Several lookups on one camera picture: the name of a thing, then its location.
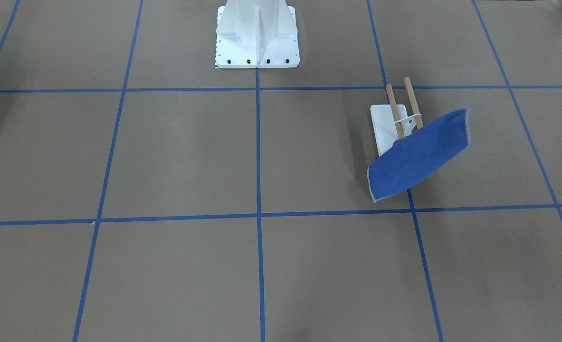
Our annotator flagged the blue towel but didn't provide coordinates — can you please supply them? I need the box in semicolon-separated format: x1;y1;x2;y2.
366;108;471;203

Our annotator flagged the white rack with wooden bars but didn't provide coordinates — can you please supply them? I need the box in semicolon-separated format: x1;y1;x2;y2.
370;76;424;156

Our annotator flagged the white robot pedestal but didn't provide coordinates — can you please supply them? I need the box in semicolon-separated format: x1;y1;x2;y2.
214;0;300;69

